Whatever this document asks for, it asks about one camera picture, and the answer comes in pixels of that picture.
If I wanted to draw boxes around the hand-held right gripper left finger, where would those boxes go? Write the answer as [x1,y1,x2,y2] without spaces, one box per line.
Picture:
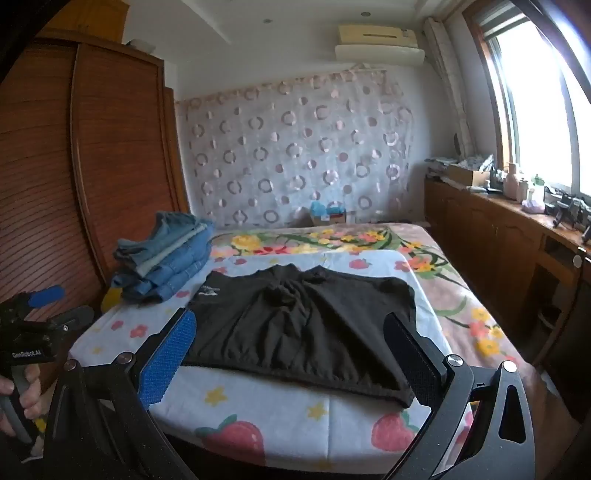
[44,307,199,480]

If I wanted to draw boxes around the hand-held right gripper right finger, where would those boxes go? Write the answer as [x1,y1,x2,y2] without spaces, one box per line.
[382,311,537,480]

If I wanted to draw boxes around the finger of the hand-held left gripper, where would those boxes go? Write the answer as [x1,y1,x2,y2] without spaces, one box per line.
[9,285,65,320]
[45,306,95,337]

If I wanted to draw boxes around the pale folded pants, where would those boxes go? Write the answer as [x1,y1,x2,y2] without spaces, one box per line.
[137,226,212,278]

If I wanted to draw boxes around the person's left hand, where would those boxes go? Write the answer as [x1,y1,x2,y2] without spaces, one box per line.
[0,364,47,438]

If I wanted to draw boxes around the pink floral blanket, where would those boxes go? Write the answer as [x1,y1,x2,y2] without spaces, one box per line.
[208,223,525,374]

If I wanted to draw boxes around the blue denim folded jeans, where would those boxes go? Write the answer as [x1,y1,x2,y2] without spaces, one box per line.
[112,235,214,305]

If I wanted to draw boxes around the wooden wardrobe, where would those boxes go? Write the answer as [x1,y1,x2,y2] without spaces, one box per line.
[0,39,191,365]

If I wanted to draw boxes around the white strawberry print sheet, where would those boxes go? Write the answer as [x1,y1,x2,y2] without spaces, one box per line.
[68,249,455,472]

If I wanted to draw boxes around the faded grey-blue folded jeans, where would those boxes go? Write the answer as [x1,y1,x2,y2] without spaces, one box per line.
[115,211,214,266]

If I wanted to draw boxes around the wooden cabinet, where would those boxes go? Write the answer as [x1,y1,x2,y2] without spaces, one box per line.
[424,178,591,374]

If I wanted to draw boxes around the small cardboard box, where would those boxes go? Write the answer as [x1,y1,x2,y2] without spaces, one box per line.
[318,210,357,226]

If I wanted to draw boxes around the tissue box with blue bag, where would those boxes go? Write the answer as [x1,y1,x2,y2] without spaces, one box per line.
[308,200,347,226]

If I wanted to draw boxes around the open cardboard box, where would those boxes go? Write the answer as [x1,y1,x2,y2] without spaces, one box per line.
[445,164,491,188]

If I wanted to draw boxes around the pile of papers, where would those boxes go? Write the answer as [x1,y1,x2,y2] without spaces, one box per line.
[425,154,495,178]

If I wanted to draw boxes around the circle pattern curtain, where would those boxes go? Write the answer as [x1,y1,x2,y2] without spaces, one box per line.
[177,68,416,228]

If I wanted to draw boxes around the beige air conditioner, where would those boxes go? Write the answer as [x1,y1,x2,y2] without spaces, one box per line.
[335,24,426,64]

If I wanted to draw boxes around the black camera equipment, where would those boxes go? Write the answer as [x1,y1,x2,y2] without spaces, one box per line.
[545,187,591,244]

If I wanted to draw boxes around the wooden frame window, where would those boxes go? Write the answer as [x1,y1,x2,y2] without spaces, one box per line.
[462,0,591,199]

